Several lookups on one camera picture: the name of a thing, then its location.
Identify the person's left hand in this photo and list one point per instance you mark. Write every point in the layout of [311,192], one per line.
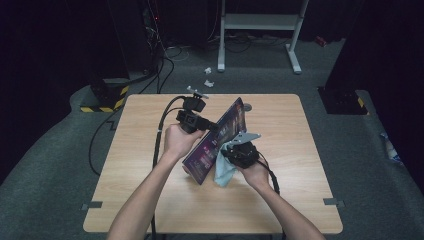
[180,143]

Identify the person's right hand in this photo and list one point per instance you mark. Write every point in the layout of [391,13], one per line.
[258,176]

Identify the crumpled white paper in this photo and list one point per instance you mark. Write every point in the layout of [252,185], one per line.
[207,70]
[208,83]

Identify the grey tape strip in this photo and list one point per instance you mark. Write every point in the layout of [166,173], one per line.
[93,205]
[331,201]

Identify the grey round table grommet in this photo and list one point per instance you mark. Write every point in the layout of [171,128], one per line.
[248,107]

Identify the black stand base yellow mark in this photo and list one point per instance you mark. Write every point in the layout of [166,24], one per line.
[343,101]

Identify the red cover magazine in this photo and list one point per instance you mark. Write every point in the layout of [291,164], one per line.
[213,143]

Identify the blue white plastic bag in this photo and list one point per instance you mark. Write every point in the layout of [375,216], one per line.
[391,150]

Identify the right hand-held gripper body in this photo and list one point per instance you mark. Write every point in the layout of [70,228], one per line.
[245,155]

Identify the light blue cleaning cloth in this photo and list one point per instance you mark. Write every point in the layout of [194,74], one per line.
[223,171]

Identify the black yellow striped stand base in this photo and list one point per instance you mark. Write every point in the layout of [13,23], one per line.
[106,100]

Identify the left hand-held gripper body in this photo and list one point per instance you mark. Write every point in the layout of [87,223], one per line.
[190,118]

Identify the white metal stand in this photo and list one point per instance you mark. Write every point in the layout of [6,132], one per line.
[260,21]

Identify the small red floor object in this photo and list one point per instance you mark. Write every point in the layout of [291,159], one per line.
[321,41]

